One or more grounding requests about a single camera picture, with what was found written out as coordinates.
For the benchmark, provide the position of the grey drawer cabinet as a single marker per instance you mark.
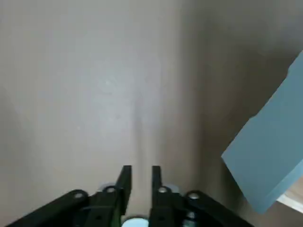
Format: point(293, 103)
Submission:
point(272, 153)

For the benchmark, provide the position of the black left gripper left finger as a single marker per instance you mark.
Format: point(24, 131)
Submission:
point(111, 201)

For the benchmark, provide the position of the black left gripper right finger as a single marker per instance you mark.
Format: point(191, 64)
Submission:
point(163, 203)

